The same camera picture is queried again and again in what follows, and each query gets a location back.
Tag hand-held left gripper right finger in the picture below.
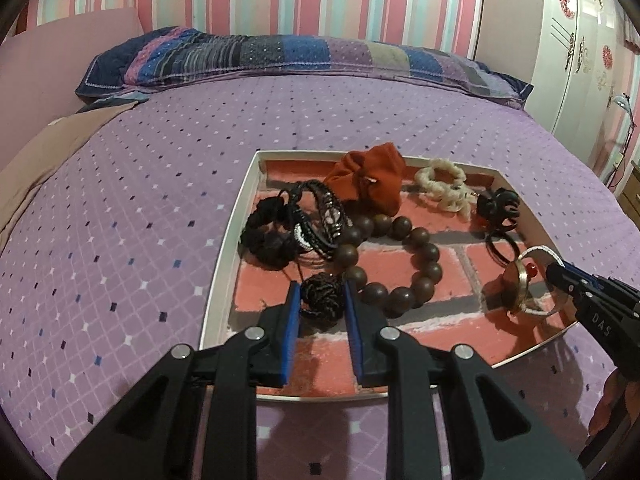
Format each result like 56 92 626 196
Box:
345 280 586 480

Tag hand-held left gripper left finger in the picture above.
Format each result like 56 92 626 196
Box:
57 280 303 480

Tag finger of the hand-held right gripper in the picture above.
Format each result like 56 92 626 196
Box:
545 261 591 307
570 271 640 302

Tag black woven knot bracelet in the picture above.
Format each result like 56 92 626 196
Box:
300 272 347 320

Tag thin black hair ties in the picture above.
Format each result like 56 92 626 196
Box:
484 232 526 266

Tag brick-print tray box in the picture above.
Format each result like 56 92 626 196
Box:
199 149 576 401

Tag black hair claw clip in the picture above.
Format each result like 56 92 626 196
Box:
475 187 521 233

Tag black scrunchie with charm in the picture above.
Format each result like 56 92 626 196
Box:
239 195 301 267

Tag brown wooden bead bracelet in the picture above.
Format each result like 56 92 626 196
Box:
332 214 445 318

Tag black braided leather bracelet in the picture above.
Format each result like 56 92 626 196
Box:
277 180 351 263

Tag person's right hand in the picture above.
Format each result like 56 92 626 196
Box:
589 371 626 441

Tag wooden nightstand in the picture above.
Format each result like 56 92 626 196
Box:
619 160 640 223

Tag cream knitted scrunchie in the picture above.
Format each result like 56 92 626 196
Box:
414 158 473 221

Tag orange fabric scrunchie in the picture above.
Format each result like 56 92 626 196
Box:
323 142 405 216

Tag desk lamp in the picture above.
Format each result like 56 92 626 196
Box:
612 94 637 161

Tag white floral wardrobe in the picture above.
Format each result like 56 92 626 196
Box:
525 0 640 181

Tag patchwork striped pillow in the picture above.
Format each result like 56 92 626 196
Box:
75 26 535 111

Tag tan blanket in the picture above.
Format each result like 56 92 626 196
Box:
0 100 146 241

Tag pink headboard cushion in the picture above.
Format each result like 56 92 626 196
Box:
0 7 146 171

